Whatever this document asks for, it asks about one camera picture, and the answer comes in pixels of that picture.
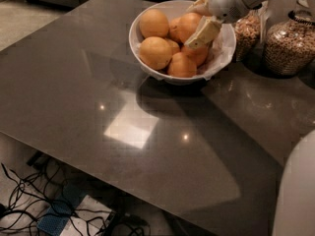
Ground blue box on floor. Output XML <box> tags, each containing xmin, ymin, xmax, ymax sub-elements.
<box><xmin>37</xmin><ymin>184</ymin><xmax>86</xmax><ymax>236</ymax></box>

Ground white paper bowl liner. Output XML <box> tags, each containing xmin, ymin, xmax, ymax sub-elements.
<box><xmin>197</xmin><ymin>25</ymin><xmax>236</xmax><ymax>81</ymax></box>

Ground glass jar of nuts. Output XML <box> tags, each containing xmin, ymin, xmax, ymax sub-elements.
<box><xmin>234</xmin><ymin>10</ymin><xmax>261</xmax><ymax>61</ymax></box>

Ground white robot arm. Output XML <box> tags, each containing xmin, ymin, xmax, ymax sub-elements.
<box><xmin>188</xmin><ymin>0</ymin><xmax>315</xmax><ymax>236</ymax></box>

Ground white paper on floor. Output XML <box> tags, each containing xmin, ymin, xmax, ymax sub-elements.
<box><xmin>59</xmin><ymin>195</ymin><xmax>115</xmax><ymax>236</ymax></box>

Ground glass jar of cereal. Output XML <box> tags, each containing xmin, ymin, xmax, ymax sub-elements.
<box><xmin>263</xmin><ymin>0</ymin><xmax>315</xmax><ymax>77</ymax></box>

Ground white ceramic bowl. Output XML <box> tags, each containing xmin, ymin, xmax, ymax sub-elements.
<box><xmin>129</xmin><ymin>0</ymin><xmax>236</xmax><ymax>85</ymax></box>

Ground black tangled floor cables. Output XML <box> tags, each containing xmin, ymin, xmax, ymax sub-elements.
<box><xmin>0</xmin><ymin>149</ymin><xmax>152</xmax><ymax>236</ymax></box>

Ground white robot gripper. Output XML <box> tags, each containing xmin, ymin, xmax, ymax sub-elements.
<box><xmin>184</xmin><ymin>0</ymin><xmax>249</xmax><ymax>49</ymax></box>

